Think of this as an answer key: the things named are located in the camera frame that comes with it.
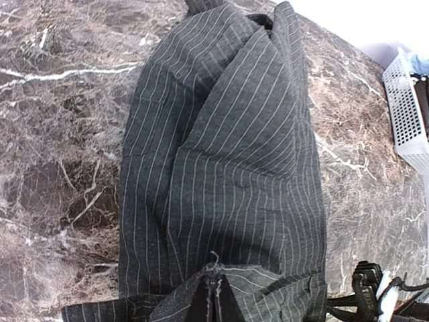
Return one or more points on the black pinstriped long sleeve shirt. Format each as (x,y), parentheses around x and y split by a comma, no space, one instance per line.
(220,174)

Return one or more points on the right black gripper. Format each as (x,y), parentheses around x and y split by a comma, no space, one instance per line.
(379,296)

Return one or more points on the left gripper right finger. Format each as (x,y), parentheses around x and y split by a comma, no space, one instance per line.
(227,306)

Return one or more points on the light blue shirt in basket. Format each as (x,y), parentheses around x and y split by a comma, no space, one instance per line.
(418,63)

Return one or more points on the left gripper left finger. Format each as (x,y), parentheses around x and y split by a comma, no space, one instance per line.
(201,308)

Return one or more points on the white perforated plastic basket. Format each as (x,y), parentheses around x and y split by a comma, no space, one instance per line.
(409,134)

